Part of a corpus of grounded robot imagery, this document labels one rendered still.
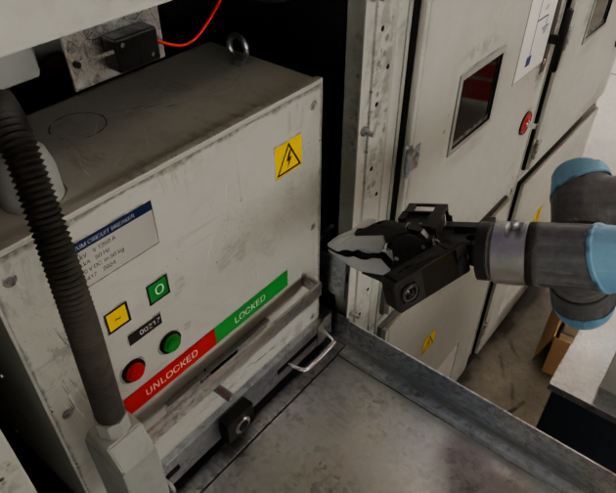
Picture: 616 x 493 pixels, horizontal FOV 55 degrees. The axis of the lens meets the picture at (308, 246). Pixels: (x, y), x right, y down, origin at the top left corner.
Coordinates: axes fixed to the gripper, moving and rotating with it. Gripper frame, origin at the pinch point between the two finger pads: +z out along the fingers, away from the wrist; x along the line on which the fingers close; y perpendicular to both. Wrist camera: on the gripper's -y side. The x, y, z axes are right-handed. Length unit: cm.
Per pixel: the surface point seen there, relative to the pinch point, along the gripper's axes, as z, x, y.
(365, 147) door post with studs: 1.4, 6.8, 18.0
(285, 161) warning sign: 7.7, 10.5, 5.3
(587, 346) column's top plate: -28, -54, 48
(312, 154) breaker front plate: 6.7, 8.9, 11.3
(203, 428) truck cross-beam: 21.9, -25.7, -14.1
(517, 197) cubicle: -5, -45, 98
